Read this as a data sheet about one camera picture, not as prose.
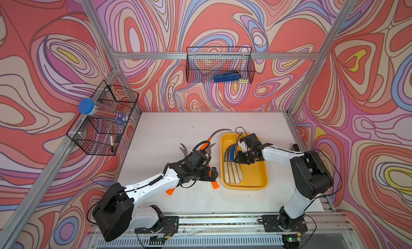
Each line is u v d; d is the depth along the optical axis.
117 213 0.40
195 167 0.63
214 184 0.86
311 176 0.48
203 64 0.96
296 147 0.95
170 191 0.83
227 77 0.90
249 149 0.79
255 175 0.88
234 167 0.90
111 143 0.72
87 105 0.62
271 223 0.73
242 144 0.88
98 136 0.73
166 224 0.73
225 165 0.91
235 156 0.93
